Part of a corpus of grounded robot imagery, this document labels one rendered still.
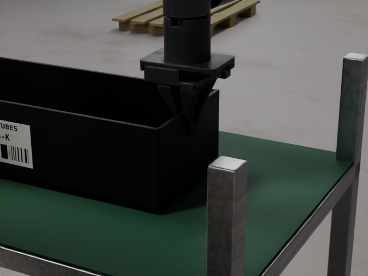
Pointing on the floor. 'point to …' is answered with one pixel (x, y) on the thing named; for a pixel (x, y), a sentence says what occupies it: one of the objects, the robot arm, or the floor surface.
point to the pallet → (149, 17)
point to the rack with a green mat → (203, 211)
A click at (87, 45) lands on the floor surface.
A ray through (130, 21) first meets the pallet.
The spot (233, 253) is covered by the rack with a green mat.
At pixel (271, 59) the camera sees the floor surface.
